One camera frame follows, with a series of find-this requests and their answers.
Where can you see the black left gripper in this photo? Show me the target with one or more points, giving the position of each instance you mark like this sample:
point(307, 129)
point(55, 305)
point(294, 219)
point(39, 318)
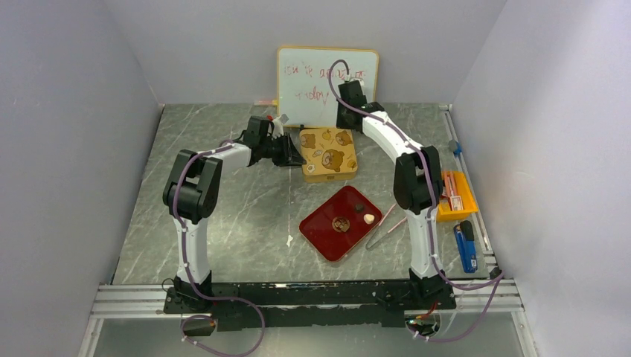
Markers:
point(290, 156)

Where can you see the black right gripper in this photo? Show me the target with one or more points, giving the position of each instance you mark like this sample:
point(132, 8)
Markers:
point(346, 109)

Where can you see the gold chocolate tin box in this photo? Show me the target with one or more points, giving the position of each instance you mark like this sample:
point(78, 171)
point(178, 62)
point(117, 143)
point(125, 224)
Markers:
point(315, 173)

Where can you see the metal tweezers with pink grips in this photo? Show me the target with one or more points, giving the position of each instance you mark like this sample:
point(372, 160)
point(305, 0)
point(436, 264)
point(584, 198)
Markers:
point(380, 231)

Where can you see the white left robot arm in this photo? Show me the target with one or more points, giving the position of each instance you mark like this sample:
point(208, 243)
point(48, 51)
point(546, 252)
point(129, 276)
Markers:
point(192, 191)

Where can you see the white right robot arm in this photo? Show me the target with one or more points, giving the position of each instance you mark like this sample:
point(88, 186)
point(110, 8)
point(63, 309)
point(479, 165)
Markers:
point(417, 180)

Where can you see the beige heart chocolate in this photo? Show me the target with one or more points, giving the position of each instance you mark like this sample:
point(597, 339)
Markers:
point(369, 218)

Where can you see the red rectangular tray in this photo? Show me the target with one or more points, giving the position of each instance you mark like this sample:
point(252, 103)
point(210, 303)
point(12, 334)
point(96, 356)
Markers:
point(334, 228)

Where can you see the yellow plastic bin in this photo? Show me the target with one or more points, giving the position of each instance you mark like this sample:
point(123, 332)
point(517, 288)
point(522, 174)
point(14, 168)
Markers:
point(457, 201)

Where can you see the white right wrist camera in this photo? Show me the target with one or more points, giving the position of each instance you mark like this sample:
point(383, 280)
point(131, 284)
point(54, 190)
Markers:
point(357, 79)

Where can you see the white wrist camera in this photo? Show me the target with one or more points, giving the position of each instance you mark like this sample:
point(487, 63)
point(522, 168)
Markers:
point(277, 125)
point(357, 79)

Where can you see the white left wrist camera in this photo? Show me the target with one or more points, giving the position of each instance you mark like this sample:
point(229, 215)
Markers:
point(277, 125)

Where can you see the whiteboard with yellow frame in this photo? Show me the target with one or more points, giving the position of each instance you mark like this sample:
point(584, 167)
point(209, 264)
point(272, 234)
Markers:
point(303, 92)

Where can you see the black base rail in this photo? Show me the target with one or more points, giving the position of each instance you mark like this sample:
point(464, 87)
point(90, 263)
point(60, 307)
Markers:
point(238, 306)

